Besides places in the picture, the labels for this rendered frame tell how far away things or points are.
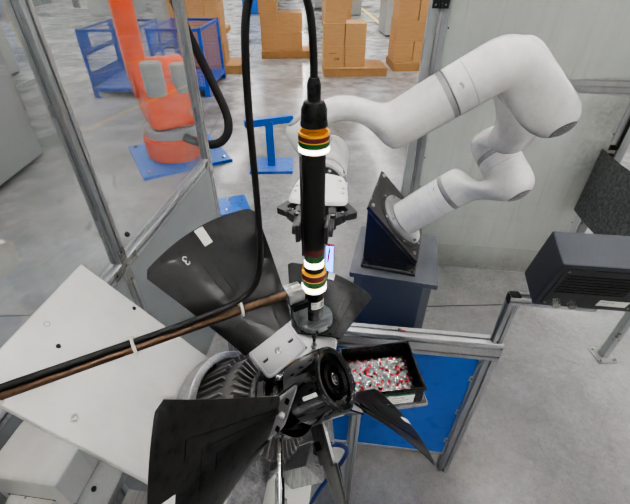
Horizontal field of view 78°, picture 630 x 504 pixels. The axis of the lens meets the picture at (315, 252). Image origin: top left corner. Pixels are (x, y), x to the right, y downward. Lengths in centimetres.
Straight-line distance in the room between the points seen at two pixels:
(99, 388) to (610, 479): 210
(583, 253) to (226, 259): 86
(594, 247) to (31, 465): 137
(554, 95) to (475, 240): 209
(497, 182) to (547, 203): 164
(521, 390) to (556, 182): 125
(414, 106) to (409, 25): 797
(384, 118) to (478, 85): 16
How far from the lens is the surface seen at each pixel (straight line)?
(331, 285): 96
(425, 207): 132
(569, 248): 115
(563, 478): 225
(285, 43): 983
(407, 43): 877
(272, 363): 73
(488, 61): 78
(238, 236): 71
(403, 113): 77
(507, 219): 286
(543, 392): 248
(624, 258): 120
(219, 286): 69
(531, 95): 86
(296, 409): 72
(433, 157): 253
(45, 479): 107
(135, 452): 78
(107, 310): 82
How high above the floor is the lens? 182
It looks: 37 degrees down
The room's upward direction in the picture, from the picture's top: straight up
